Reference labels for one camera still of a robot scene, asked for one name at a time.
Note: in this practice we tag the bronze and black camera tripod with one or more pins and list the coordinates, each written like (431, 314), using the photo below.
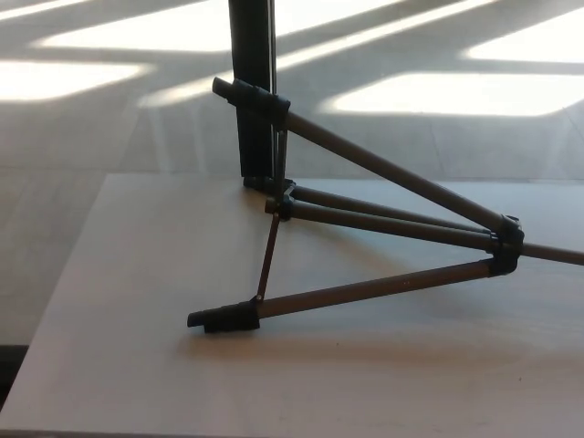
(365, 292)

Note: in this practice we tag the black upright stand post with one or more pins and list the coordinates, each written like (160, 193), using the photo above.
(248, 45)

